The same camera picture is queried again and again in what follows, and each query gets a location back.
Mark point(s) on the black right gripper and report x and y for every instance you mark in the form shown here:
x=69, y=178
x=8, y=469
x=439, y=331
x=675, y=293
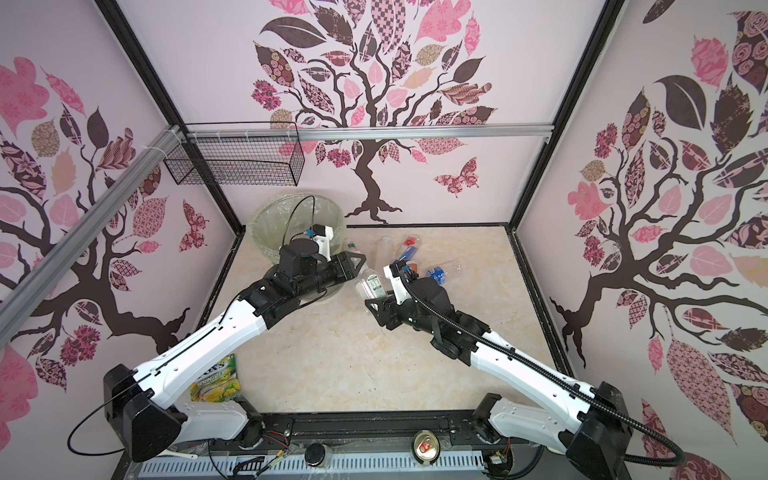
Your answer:
x=389, y=309

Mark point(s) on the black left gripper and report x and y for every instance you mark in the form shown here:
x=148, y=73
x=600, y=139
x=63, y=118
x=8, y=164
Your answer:
x=344, y=264

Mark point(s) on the small bottle blue label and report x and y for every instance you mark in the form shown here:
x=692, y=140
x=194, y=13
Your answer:
x=442, y=274

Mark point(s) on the clear bottle green white label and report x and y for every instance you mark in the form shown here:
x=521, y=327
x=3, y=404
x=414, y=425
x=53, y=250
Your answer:
x=369, y=286

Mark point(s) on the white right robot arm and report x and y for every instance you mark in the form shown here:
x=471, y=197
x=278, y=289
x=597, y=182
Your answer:
x=594, y=442

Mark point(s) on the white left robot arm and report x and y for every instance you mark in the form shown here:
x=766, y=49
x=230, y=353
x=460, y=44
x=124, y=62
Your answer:
x=140, y=402

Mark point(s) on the clear bottle green cap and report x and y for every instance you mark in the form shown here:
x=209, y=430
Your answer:
x=351, y=246

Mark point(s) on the clear bottle pink blue label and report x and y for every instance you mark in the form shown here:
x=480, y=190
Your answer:
x=408, y=249

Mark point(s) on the tin can on base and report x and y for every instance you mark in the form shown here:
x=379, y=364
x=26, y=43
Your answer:
x=425, y=447

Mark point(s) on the green snack bag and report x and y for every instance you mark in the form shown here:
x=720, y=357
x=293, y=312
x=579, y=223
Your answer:
x=218, y=384

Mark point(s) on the black round knob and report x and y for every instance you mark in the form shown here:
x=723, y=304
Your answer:
x=316, y=455

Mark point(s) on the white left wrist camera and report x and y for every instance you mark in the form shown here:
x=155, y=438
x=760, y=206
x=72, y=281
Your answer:
x=322, y=236

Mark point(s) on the black wire wall basket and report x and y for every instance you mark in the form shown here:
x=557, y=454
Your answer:
x=260, y=153

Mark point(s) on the aluminium rail back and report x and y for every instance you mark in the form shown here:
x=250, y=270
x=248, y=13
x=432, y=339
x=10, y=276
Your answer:
x=372, y=132

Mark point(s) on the aluminium rail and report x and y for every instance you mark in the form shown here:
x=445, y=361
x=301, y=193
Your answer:
x=372, y=132
x=24, y=299

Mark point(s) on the aluminium rail left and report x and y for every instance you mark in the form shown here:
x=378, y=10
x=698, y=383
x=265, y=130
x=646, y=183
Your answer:
x=24, y=299

